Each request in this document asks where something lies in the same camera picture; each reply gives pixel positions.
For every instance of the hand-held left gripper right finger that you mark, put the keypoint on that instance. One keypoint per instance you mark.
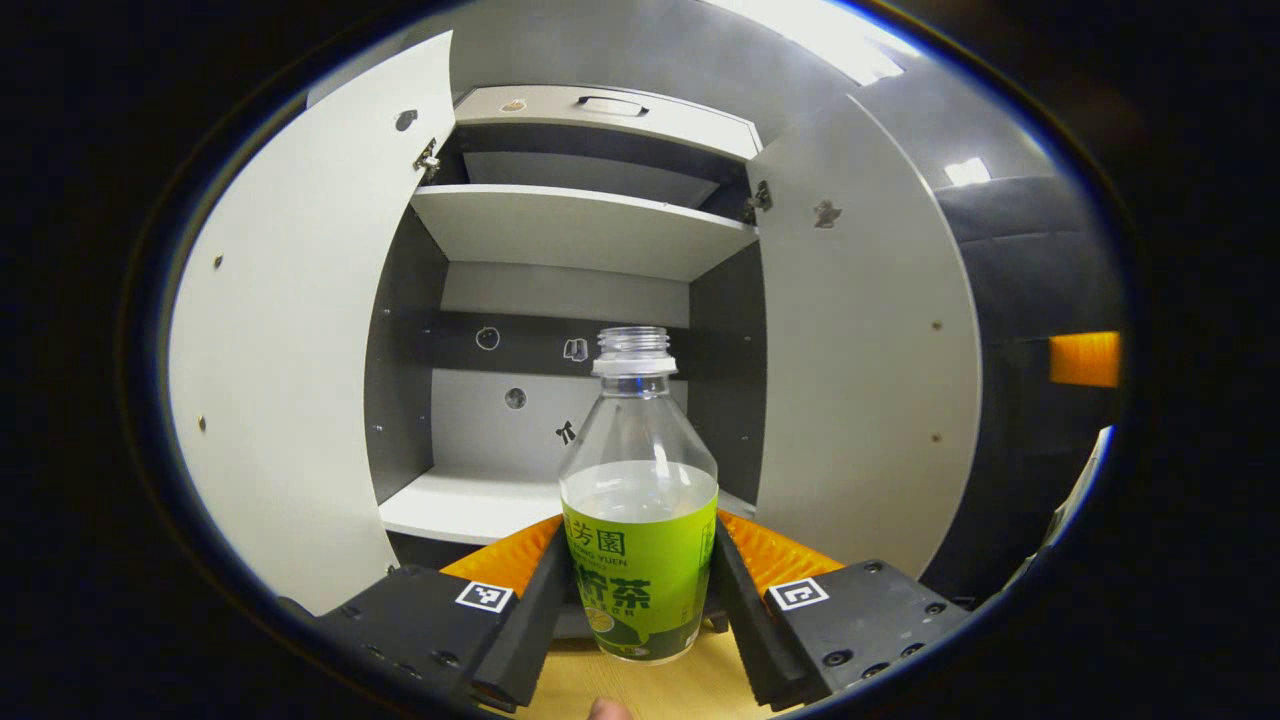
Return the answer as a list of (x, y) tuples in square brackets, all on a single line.
[(745, 640)]

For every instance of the green label bottle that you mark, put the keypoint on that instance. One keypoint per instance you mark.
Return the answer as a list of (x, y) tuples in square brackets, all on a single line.
[(640, 560)]

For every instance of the white and grey cabinet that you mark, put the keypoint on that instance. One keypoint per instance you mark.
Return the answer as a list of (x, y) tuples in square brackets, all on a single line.
[(560, 295)]

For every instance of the small ceiling light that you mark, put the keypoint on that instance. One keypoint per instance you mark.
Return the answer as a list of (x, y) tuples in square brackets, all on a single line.
[(967, 172)]

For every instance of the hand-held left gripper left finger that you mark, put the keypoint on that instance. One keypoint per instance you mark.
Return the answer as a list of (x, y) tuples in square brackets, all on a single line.
[(525, 640)]

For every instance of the long ceiling light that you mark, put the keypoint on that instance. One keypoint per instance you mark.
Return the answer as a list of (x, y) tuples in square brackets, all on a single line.
[(820, 35)]

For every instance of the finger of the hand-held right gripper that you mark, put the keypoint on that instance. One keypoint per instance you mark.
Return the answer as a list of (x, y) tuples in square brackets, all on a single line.
[(1085, 360)]

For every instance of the white cabinet door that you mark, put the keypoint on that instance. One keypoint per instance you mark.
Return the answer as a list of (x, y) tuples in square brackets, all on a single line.
[(860, 380), (300, 350)]

